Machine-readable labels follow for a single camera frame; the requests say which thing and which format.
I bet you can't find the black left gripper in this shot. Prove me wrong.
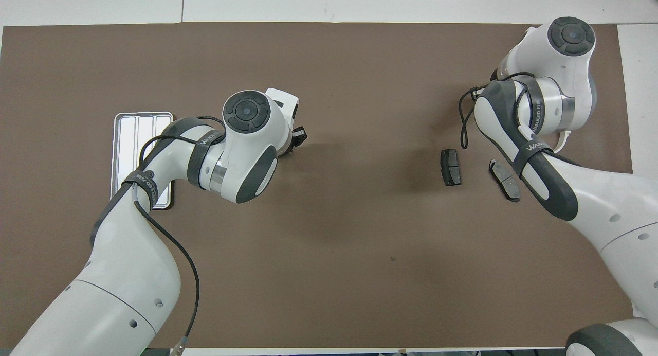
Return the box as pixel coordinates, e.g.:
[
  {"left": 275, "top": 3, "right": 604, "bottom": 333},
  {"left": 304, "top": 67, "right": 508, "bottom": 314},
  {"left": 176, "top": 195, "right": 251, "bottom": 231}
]
[{"left": 280, "top": 126, "right": 308, "bottom": 158}]

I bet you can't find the silver metal tray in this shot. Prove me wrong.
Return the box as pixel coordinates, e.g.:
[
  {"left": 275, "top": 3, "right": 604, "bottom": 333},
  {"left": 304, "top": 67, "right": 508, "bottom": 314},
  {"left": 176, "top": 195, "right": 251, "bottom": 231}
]
[{"left": 111, "top": 112, "right": 174, "bottom": 210}]

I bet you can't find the brown table mat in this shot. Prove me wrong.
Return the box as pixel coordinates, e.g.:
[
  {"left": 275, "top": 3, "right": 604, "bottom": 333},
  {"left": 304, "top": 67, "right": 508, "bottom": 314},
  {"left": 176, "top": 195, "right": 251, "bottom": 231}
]
[{"left": 0, "top": 22, "right": 653, "bottom": 349}]

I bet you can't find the short dark brake pad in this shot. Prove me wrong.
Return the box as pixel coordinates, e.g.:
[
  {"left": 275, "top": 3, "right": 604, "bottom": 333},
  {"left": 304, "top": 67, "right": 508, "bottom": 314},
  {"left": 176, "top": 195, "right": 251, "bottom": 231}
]
[{"left": 441, "top": 149, "right": 462, "bottom": 187}]

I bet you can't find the long dark brake pad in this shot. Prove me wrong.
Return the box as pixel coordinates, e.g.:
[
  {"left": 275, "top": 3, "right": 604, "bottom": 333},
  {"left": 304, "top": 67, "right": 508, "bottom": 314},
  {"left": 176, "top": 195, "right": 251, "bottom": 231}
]
[{"left": 488, "top": 159, "right": 521, "bottom": 203}]

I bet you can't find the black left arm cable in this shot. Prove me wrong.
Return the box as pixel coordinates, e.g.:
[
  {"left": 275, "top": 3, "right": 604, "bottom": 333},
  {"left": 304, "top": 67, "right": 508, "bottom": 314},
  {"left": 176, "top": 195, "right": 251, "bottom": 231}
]
[{"left": 133, "top": 116, "right": 227, "bottom": 356}]

